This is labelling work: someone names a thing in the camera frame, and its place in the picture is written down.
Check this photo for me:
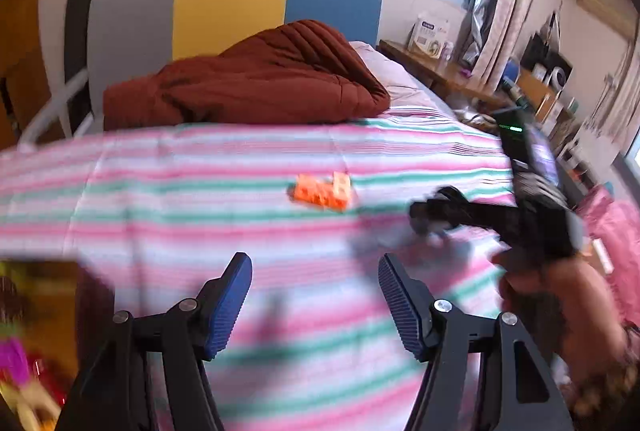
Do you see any black rolled mat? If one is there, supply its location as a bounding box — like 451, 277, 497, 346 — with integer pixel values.
64, 0, 92, 132

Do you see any orange plastic cube block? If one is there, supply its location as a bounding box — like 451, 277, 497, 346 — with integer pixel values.
290, 172, 352, 212

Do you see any wooden desk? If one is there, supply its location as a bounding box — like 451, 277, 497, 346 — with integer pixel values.
376, 40, 512, 110

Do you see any striped bed sheet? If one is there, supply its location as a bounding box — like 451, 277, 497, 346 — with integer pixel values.
1, 107, 512, 430

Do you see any person's right hand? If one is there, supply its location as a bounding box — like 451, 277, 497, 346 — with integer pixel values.
491, 247, 632, 392

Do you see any pink pillow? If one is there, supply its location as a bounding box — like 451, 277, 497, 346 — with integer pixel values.
349, 41, 454, 119

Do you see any dark red quilted jacket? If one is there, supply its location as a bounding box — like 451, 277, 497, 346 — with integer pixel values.
103, 20, 390, 131

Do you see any orange wooden wardrobe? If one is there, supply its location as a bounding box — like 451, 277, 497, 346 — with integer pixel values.
1, 0, 51, 148

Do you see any white product box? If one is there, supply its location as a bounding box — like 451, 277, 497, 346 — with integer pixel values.
408, 12, 449, 60

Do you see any gold metal tray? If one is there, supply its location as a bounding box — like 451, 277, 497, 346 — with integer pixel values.
1, 258, 115, 430

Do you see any grey yellow blue headboard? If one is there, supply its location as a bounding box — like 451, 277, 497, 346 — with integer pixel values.
87, 0, 382, 114

